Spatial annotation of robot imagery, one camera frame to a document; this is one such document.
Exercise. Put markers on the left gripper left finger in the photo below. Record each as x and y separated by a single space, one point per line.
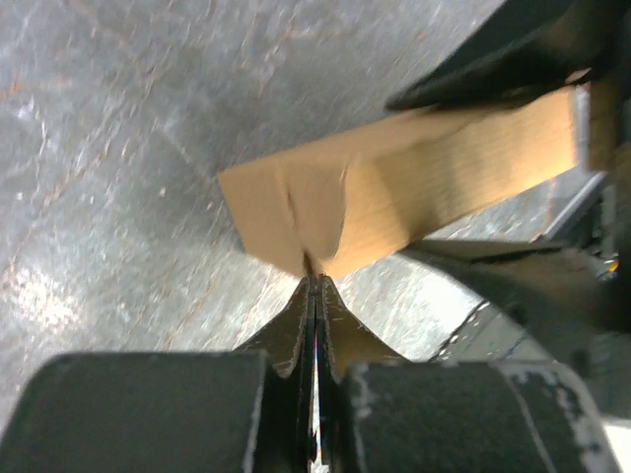
246 410

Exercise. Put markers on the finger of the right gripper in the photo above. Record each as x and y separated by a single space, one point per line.
525 49
551 290

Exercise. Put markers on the small cardboard box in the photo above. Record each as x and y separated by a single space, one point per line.
345 201

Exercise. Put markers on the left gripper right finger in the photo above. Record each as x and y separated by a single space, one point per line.
381 413

